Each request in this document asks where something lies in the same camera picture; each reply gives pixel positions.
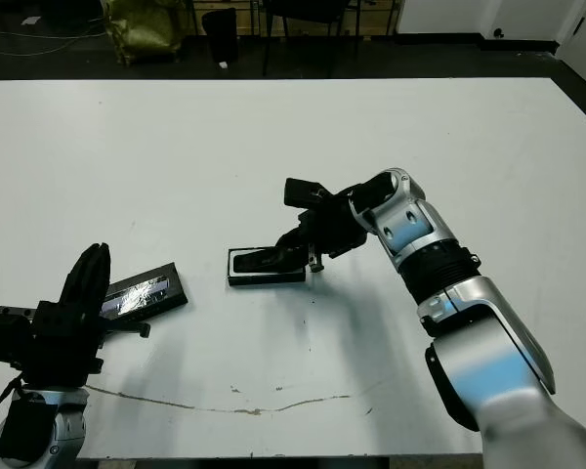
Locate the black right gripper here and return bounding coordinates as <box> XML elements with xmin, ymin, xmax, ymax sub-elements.
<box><xmin>272</xmin><ymin>192</ymin><xmax>370</xmax><ymax>273</ymax></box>

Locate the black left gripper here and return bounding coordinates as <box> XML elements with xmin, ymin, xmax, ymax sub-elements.
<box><xmin>0</xmin><ymin>242</ymin><xmax>151</xmax><ymax>387</ymax></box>

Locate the black camera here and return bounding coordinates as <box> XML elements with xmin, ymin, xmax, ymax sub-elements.
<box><xmin>231</xmin><ymin>248</ymin><xmax>305</xmax><ymax>276</ymax></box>

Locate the black box lid shiny print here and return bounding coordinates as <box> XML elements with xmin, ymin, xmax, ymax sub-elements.
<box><xmin>102</xmin><ymin>262</ymin><xmax>189</xmax><ymax>323</ymax></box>

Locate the black box with white insert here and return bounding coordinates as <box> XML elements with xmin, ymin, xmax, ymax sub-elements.
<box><xmin>227</xmin><ymin>246</ymin><xmax>308</xmax><ymax>288</ymax></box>

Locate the wooden shipping crate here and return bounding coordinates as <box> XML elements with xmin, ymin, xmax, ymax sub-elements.
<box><xmin>358</xmin><ymin>0</ymin><xmax>399</xmax><ymax>35</ymax></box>
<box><xmin>194</xmin><ymin>0</ymin><xmax>265</xmax><ymax>36</ymax></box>

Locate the yellow-green plastic bag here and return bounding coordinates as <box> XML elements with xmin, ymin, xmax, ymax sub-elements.
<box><xmin>102</xmin><ymin>0</ymin><xmax>182</xmax><ymax>64</ymax></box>

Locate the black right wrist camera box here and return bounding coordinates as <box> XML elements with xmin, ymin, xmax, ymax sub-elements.
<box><xmin>283</xmin><ymin>178</ymin><xmax>331</xmax><ymax>209</ymax></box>

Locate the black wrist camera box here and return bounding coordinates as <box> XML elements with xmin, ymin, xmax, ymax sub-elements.
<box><xmin>283</xmin><ymin>178</ymin><xmax>331</xmax><ymax>209</ymax></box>
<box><xmin>0</xmin><ymin>313</ymin><xmax>35</xmax><ymax>365</ymax></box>

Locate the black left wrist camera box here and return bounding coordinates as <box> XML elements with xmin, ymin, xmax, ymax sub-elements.
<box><xmin>0</xmin><ymin>313</ymin><xmax>35</xmax><ymax>365</ymax></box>

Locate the thin white cord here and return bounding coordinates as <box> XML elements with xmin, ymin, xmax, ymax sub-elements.
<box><xmin>0</xmin><ymin>28</ymin><xmax>106</xmax><ymax>58</ymax></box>

